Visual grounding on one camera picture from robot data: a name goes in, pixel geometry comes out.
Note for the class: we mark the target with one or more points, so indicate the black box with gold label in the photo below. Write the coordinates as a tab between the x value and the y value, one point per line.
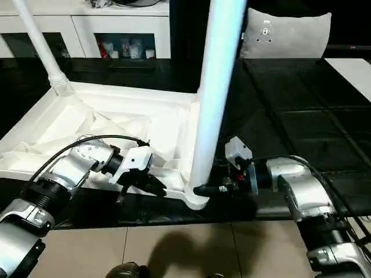
188	29

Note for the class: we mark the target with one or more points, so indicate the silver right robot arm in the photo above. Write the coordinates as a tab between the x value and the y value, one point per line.
301	188

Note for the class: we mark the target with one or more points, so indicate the white glass-door cabinet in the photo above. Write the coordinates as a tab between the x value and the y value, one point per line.
87	23

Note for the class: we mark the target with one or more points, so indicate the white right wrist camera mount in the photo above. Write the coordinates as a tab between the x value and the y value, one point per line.
237	150

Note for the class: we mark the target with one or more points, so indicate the white plastic table top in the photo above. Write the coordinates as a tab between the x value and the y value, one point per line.
72	116

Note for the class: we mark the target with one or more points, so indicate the black work mat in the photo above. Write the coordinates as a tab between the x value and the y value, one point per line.
290	116

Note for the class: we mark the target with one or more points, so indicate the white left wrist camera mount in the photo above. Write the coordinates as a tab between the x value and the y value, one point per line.
136	159

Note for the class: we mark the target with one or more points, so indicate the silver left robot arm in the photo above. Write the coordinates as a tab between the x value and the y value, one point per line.
66	168

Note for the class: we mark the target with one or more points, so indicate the dark robot left foot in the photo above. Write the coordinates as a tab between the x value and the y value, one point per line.
127	270

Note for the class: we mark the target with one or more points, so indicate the grey cushion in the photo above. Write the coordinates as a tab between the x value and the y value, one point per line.
290	34

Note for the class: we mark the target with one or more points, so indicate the white flat board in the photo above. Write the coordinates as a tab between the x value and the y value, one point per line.
353	78

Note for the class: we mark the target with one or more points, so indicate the dark round device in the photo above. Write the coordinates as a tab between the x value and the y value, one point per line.
139	2

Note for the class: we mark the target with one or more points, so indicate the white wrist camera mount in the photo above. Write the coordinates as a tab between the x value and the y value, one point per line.
237	150
136	159

